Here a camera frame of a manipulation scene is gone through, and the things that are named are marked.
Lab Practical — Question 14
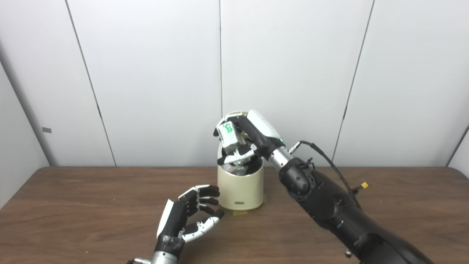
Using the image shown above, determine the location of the cream-colored plastic bin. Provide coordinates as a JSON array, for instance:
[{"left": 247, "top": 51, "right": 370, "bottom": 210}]
[{"left": 217, "top": 141, "right": 265, "bottom": 211}]

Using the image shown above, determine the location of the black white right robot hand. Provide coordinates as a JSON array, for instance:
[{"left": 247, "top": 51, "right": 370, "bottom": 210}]
[{"left": 214, "top": 109, "right": 286, "bottom": 166}]

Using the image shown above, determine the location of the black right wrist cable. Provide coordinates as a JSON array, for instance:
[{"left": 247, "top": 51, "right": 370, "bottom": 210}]
[{"left": 289, "top": 140, "right": 363, "bottom": 211}]

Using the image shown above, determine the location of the green white milk carton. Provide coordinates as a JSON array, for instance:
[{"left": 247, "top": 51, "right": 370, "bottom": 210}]
[{"left": 215, "top": 121, "right": 247, "bottom": 173}]

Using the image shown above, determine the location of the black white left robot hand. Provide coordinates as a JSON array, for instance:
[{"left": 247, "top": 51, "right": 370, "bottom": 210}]
[{"left": 154, "top": 184, "right": 225, "bottom": 257}]

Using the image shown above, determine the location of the round cream bin lid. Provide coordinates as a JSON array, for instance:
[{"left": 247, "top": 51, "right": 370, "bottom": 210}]
[{"left": 220, "top": 110, "right": 250, "bottom": 121}]

